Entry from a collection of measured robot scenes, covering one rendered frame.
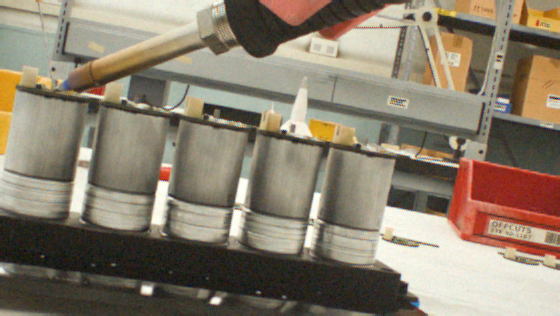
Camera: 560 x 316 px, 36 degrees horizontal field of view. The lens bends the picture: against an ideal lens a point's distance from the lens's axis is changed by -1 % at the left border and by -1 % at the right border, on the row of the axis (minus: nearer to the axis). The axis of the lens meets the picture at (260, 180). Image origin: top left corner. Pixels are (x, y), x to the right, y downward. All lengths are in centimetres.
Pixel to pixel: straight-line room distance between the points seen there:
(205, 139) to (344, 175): 5
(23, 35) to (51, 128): 468
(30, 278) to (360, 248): 12
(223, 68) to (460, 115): 73
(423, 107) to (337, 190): 236
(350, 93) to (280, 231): 234
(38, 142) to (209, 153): 6
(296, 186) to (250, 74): 233
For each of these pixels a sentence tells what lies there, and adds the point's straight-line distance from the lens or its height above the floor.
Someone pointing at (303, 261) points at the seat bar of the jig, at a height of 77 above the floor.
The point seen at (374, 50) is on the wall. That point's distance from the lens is 480.
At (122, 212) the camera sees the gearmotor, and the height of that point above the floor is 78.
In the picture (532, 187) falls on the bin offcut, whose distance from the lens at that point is 79.
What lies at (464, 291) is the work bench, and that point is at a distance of 44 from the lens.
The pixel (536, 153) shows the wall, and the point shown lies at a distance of 497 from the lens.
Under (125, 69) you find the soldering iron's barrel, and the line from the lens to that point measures 26.
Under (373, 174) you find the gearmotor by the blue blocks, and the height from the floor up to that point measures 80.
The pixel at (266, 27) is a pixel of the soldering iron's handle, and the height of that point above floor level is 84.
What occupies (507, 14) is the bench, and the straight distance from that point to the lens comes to 277.
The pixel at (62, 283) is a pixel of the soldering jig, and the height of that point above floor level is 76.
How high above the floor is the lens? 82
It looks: 5 degrees down
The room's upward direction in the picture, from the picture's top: 11 degrees clockwise
